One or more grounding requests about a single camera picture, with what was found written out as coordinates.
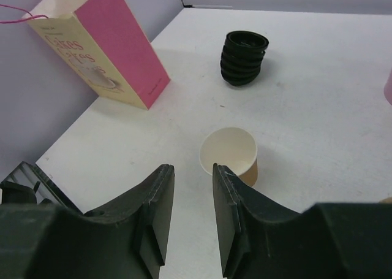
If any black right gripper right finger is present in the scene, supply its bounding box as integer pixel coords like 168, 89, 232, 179
213, 164, 391, 278

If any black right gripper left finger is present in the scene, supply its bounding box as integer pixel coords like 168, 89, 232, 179
1, 164, 175, 278

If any pink and cream paper bag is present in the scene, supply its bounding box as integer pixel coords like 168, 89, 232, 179
19, 0, 170, 110

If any brown paper coffee cup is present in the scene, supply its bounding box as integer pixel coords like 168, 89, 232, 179
199, 127, 258, 186

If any stack of black cup lids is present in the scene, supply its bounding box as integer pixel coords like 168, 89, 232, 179
220, 31, 270, 87

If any brown cardboard cup carrier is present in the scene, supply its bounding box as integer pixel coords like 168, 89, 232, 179
380, 197, 392, 204

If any pink cylindrical holder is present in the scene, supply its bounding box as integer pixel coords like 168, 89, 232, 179
383, 71, 392, 105

